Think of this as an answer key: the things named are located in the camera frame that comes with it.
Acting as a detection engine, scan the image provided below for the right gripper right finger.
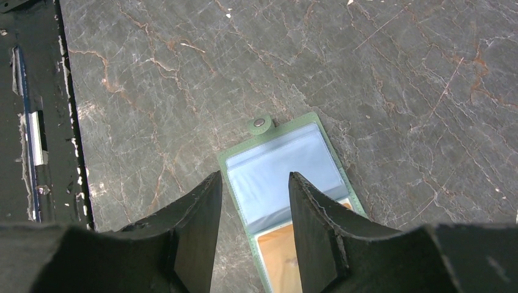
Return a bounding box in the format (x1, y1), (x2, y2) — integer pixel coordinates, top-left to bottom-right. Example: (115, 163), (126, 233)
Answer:
(289, 172), (517, 292)

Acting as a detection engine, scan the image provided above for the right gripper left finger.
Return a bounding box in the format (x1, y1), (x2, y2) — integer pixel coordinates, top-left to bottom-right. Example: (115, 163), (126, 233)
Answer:
(1, 172), (222, 292)

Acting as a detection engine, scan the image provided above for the green card holder wallet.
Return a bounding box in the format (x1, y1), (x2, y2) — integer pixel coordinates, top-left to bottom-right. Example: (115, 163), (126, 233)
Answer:
(217, 112), (365, 289)

